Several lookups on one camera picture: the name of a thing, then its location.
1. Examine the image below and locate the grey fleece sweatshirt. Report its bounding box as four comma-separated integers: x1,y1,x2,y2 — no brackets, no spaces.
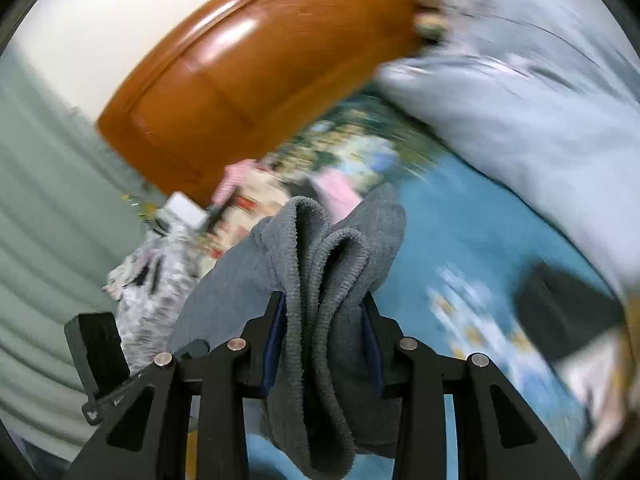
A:
167,184,406,479

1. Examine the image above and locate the grey patterned fabric pile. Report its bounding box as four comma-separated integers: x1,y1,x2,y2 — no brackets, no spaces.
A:
103,224,198,374

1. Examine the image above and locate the beige printed sweatshirt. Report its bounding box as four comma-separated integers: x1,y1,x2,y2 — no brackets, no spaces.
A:
584,327,639,456

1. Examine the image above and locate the dark grey white garment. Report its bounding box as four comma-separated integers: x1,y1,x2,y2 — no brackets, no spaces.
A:
514,262,625,417

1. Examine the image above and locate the green curtain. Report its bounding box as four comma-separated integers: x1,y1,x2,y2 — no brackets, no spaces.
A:
1,48,146,460

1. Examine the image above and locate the white box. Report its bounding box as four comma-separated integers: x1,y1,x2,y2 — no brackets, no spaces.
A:
162,192,208,231

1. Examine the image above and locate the teal floral bed blanket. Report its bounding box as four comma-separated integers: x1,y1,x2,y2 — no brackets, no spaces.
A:
266,92,622,479

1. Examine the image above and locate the beige floral folded garment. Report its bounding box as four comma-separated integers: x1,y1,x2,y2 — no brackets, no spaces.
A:
200,170,290,260

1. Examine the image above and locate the pink folded garment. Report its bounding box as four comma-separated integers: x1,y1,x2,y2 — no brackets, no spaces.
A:
212,159,362,223

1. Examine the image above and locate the orange wooden headboard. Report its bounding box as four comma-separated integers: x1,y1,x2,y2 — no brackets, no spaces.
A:
98,0,419,205

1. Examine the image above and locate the light blue floral quilt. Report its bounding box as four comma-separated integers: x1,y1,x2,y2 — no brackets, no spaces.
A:
376,0,639,296

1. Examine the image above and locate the pink pillow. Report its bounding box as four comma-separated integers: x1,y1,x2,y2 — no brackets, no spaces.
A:
412,0,447,42

